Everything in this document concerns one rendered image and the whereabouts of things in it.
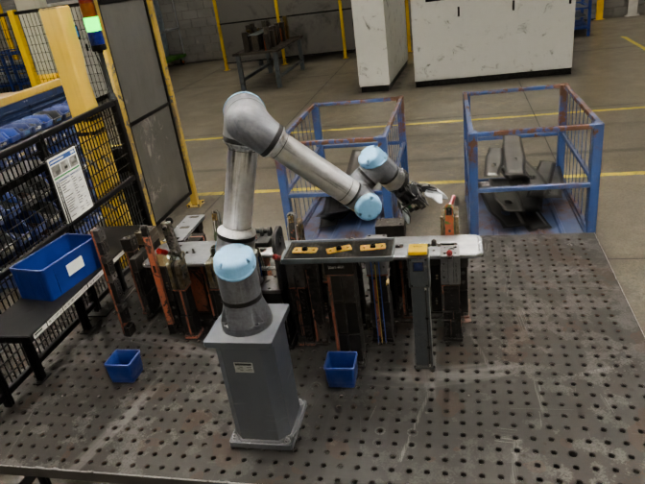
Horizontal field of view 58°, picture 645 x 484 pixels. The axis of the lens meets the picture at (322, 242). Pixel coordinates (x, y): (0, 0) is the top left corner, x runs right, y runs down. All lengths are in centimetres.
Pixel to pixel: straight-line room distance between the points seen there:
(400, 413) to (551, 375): 53
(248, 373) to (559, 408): 96
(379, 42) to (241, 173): 833
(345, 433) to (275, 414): 23
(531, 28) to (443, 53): 133
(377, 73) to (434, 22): 116
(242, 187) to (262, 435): 76
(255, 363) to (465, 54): 856
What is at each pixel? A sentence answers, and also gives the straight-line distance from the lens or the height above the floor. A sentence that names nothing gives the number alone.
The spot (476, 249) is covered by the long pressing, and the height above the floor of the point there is 100.
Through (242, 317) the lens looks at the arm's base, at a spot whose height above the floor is 116.
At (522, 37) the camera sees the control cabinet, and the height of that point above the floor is 62.
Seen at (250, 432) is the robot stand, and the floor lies 75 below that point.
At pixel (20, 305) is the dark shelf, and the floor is 103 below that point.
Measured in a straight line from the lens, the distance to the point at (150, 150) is 532.
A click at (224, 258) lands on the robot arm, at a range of 163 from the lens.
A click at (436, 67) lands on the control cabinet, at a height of 30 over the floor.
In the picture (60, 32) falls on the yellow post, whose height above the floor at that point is 190.
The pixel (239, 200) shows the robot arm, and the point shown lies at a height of 145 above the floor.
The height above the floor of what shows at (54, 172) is 138.
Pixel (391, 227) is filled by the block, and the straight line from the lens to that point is 240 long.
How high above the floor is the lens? 202
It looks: 25 degrees down
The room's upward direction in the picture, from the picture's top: 8 degrees counter-clockwise
